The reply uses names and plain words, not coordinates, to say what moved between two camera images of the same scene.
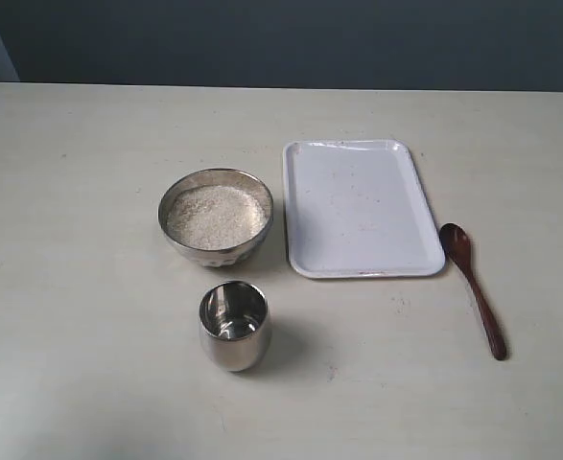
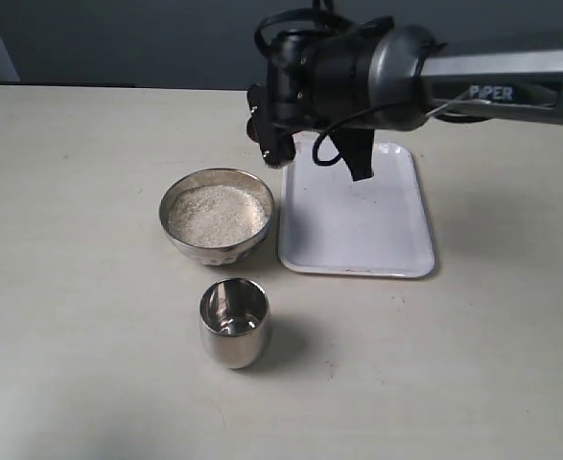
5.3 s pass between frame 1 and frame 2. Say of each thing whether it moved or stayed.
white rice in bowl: stayed
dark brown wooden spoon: moved
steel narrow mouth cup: stayed
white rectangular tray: stayed
